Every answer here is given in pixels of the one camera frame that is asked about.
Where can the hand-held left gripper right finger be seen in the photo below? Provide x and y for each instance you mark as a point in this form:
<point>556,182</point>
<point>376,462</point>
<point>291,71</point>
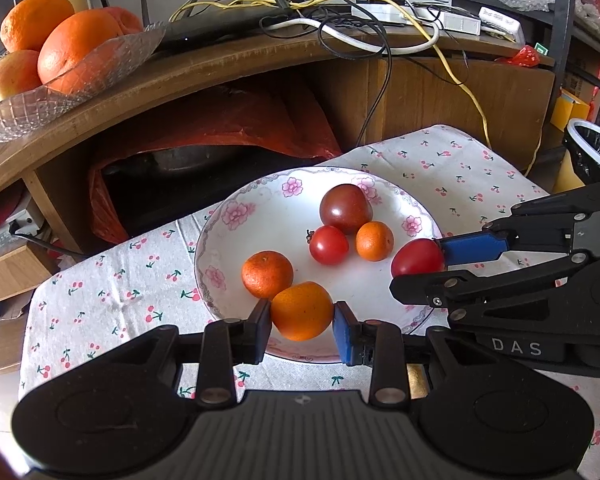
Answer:
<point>343,335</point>

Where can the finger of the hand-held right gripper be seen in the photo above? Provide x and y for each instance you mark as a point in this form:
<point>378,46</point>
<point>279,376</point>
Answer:
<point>430,290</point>
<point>475,247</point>

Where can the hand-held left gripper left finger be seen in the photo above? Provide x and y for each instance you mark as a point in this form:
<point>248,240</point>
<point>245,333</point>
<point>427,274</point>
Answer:
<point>260,332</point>

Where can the red oval tomato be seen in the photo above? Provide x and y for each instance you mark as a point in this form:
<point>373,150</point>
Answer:
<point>415,259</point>

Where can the smooth light orange mandarin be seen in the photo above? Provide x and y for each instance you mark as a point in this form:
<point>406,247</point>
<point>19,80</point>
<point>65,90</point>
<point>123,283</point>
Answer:
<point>302,311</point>

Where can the rough-skinned small mandarin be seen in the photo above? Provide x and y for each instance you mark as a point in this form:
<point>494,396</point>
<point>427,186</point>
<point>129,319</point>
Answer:
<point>266,274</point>

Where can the small orange kumquat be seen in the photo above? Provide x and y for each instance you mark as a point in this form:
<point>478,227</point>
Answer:
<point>375,241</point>

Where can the red cherry tomato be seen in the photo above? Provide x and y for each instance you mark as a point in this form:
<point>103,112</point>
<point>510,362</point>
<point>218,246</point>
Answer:
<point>330,246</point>

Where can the white bowl with pink flowers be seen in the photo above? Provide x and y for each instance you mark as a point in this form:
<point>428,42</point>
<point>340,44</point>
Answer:
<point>275,220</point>

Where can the large dark red tomato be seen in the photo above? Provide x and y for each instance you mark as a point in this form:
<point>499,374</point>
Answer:
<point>345,207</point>

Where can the yellow trash bin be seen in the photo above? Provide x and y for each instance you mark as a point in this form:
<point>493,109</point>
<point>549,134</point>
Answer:
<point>571,173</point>

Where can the cherry print tablecloth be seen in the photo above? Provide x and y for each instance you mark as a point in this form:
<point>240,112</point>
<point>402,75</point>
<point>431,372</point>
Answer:
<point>130,285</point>

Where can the wooden media cabinet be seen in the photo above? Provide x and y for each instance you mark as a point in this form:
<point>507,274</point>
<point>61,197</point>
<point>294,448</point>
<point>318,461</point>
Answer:
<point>455,95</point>

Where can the yellow cardboard box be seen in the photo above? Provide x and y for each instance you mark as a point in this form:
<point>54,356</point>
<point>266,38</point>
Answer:
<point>570,110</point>

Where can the red ornament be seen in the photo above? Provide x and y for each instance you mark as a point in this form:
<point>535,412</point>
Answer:
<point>522,56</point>

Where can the green white carton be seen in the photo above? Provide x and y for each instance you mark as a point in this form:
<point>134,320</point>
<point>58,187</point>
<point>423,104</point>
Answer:
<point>542,49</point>

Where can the red plastic bag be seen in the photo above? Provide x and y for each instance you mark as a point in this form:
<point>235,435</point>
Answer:
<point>230,125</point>

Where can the white power strip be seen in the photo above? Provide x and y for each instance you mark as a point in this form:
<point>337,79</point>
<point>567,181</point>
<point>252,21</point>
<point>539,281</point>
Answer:
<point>380,11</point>
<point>460,23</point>

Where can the white vented network box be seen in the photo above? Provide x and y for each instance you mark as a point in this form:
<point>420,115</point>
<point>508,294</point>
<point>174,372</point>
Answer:
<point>502,22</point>

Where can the black metal shelf rack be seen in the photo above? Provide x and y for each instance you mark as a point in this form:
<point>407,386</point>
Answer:
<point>560,25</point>

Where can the clear glass fruit plate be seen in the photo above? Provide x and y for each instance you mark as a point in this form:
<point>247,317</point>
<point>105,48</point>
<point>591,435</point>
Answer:
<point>105,67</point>

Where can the black router with antennas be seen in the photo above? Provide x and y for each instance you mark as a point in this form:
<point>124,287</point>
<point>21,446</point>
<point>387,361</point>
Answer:
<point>215,25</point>

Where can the large orange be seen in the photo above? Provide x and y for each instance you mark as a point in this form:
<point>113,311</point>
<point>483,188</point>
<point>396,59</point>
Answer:
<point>35,20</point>
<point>77,50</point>

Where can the reddish orange fruit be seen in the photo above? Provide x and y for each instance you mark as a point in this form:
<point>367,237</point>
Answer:
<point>126,20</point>

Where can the yellow red apple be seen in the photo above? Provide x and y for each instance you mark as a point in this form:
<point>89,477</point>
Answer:
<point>7,80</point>

